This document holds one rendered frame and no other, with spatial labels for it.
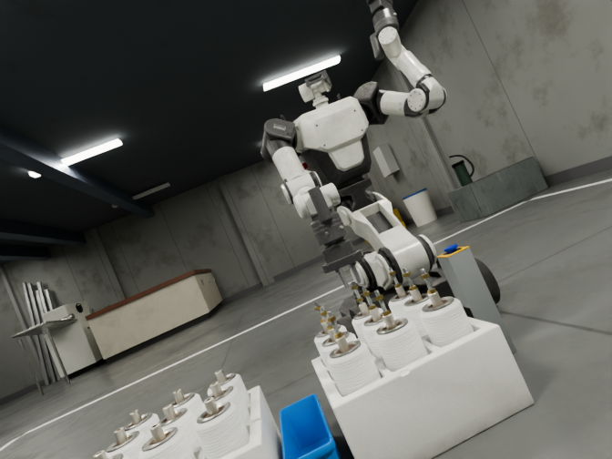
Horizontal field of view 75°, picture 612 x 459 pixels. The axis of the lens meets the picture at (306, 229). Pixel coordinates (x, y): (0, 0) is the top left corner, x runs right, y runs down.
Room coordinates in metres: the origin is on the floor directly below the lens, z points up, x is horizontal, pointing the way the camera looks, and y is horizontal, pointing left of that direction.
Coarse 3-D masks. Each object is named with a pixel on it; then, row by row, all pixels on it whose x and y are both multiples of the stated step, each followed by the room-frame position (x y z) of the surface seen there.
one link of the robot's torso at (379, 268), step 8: (432, 248) 1.34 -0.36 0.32; (368, 256) 1.70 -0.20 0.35; (376, 256) 1.37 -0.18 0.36; (360, 264) 1.69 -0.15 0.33; (368, 264) 1.66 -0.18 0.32; (376, 264) 1.38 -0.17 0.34; (384, 264) 1.32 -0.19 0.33; (368, 272) 1.67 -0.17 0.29; (376, 272) 1.42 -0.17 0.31; (384, 272) 1.33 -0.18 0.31; (376, 280) 1.66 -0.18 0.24; (384, 280) 1.37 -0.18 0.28; (392, 280) 1.34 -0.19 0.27; (384, 288) 1.44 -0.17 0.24
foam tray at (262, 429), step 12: (252, 396) 1.09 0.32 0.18; (252, 408) 1.00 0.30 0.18; (264, 408) 1.06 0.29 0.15; (252, 420) 0.92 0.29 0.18; (264, 420) 0.96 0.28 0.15; (252, 432) 0.85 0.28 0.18; (264, 432) 0.88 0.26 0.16; (276, 432) 1.09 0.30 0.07; (252, 444) 0.79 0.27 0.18; (264, 444) 0.81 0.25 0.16; (276, 444) 0.99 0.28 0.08; (204, 456) 0.84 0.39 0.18; (228, 456) 0.79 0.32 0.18; (240, 456) 0.78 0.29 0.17; (252, 456) 0.78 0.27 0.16; (264, 456) 0.78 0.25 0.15; (276, 456) 0.90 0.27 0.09
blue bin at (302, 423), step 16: (304, 400) 1.09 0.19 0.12; (288, 416) 1.08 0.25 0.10; (304, 416) 1.08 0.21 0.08; (320, 416) 1.09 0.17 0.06; (288, 432) 1.02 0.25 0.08; (304, 432) 1.08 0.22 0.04; (320, 432) 1.08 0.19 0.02; (288, 448) 0.90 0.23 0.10; (304, 448) 1.07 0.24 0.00; (320, 448) 0.80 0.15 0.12; (336, 448) 0.85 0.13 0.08
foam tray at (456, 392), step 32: (448, 352) 0.83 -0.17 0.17; (480, 352) 0.84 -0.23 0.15; (384, 384) 0.81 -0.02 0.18; (416, 384) 0.82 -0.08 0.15; (448, 384) 0.83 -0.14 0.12; (480, 384) 0.84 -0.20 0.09; (512, 384) 0.84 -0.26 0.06; (352, 416) 0.80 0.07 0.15; (384, 416) 0.81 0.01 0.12; (416, 416) 0.82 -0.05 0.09; (448, 416) 0.82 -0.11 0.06; (480, 416) 0.83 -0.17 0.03; (352, 448) 0.80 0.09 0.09; (384, 448) 0.81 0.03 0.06; (416, 448) 0.81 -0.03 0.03; (448, 448) 0.82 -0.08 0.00
